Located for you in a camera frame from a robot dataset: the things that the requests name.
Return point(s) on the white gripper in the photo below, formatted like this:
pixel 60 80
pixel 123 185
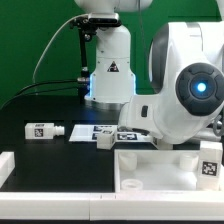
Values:
pixel 139 115

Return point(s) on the white square table top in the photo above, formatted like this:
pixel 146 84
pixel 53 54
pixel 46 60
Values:
pixel 159 170

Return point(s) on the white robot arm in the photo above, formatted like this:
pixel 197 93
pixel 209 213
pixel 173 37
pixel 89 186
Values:
pixel 186 71

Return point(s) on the white base tag plate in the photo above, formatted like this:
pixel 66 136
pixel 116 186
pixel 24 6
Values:
pixel 88 133

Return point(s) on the white front fence bar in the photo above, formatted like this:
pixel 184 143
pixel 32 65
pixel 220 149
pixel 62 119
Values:
pixel 148 205

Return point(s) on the white side fence block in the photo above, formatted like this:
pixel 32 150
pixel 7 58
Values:
pixel 7 165

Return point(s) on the black camera stand pole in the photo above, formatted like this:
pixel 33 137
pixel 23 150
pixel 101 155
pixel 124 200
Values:
pixel 84 66

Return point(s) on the black camera on stand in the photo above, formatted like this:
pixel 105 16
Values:
pixel 92 21

